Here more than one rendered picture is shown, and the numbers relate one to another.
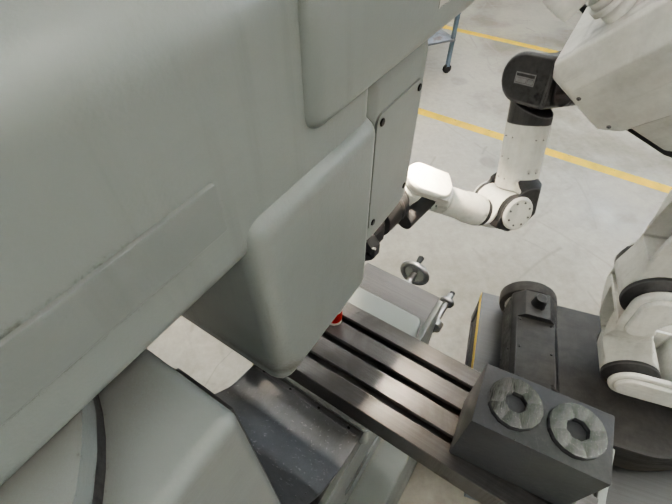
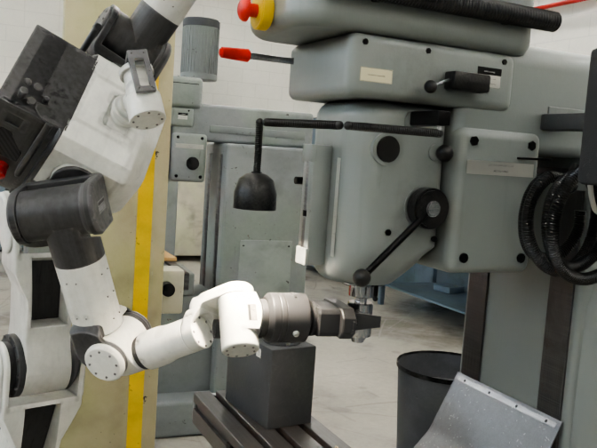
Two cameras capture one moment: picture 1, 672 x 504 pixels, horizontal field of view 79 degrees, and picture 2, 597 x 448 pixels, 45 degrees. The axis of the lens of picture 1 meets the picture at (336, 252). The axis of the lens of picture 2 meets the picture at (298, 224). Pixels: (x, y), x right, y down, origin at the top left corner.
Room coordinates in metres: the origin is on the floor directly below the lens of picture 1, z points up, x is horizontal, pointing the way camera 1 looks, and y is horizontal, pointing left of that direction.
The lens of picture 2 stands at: (1.69, 0.58, 1.53)
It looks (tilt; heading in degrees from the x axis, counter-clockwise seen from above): 6 degrees down; 211
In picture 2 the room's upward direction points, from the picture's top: 4 degrees clockwise
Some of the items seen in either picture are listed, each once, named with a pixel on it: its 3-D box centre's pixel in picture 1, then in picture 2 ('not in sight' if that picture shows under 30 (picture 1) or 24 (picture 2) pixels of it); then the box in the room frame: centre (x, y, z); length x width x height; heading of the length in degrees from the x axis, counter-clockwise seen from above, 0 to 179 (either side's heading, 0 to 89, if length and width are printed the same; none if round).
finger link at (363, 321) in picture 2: not in sight; (365, 322); (0.52, 0.02, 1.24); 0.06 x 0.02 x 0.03; 140
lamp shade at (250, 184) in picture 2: not in sight; (255, 190); (0.70, -0.11, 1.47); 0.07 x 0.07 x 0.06
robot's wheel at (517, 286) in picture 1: (527, 302); not in sight; (0.89, -0.73, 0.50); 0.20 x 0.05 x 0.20; 72
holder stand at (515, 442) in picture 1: (526, 434); (268, 371); (0.25, -0.35, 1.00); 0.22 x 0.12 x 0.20; 63
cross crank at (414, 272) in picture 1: (410, 279); not in sight; (0.92, -0.27, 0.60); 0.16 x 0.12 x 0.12; 147
